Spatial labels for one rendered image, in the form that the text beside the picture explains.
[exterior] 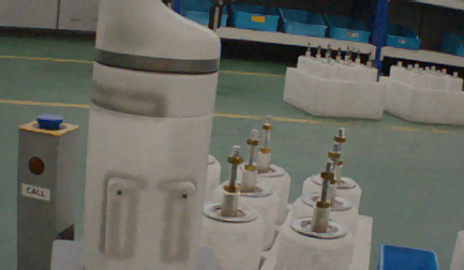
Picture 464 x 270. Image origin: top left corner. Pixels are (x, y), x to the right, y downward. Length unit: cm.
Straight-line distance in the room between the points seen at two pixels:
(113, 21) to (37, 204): 56
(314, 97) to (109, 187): 275
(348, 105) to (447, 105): 62
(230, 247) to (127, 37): 44
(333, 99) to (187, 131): 275
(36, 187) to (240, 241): 32
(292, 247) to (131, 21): 45
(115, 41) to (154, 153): 8
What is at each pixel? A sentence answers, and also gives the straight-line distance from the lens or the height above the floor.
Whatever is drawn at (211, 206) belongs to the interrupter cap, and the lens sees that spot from 86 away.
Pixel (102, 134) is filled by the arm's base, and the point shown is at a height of 42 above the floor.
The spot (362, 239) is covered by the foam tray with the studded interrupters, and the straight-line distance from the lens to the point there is 104.
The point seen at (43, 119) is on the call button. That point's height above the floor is 33.
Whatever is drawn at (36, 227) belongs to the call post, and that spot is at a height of 17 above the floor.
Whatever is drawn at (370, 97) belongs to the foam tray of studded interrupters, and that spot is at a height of 11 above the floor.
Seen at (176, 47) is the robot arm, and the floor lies 49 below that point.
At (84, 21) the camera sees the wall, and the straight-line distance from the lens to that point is 599.
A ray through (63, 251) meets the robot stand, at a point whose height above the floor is 30.
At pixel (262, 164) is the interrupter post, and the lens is 106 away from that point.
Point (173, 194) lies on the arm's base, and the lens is 46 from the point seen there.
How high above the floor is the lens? 53
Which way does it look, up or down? 13 degrees down
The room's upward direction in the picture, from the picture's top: 6 degrees clockwise
